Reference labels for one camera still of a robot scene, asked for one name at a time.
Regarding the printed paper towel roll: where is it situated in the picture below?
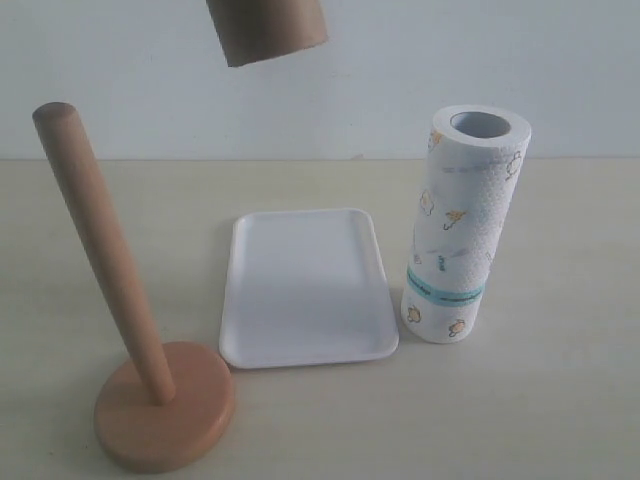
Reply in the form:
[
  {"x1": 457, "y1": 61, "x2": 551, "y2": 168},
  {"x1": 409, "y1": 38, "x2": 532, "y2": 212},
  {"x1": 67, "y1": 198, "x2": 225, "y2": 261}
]
[{"x1": 401, "y1": 105, "x2": 532, "y2": 344}]

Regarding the brown cardboard tube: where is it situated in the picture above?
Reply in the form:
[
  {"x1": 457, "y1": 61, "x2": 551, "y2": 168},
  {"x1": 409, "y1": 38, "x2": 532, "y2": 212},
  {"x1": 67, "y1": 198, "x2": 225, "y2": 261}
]
[{"x1": 207, "y1": 0, "x2": 328, "y2": 68}]

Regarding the wooden paper towel holder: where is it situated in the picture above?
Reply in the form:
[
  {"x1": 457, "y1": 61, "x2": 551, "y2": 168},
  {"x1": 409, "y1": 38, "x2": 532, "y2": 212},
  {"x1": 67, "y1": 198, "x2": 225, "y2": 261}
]
[{"x1": 32, "y1": 101, "x2": 235, "y2": 474}]

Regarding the white rectangular plastic tray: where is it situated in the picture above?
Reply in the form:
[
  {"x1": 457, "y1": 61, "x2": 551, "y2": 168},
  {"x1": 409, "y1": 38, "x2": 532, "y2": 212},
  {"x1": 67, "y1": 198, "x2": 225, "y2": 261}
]
[{"x1": 219, "y1": 208, "x2": 399, "y2": 369}]

